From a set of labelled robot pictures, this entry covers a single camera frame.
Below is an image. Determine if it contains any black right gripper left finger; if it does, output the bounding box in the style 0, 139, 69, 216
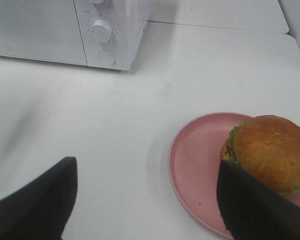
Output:
0, 157, 78, 240

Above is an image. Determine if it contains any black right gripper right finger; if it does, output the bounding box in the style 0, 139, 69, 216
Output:
216, 160, 300, 240

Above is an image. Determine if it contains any burger with lettuce and tomato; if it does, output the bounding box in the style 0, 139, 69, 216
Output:
220, 115, 300, 195

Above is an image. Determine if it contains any pink round plate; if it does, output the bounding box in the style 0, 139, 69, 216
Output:
168, 112, 300, 239

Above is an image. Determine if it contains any white microwave door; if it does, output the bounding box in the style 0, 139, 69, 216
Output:
0, 0, 87, 65

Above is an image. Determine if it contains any white timer knob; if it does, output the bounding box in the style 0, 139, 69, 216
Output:
90, 19, 113, 44

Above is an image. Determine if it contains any white microwave oven body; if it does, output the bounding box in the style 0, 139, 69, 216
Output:
74, 0, 153, 71

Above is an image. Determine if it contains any white upper power knob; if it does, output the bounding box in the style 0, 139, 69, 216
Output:
90, 0, 104, 5

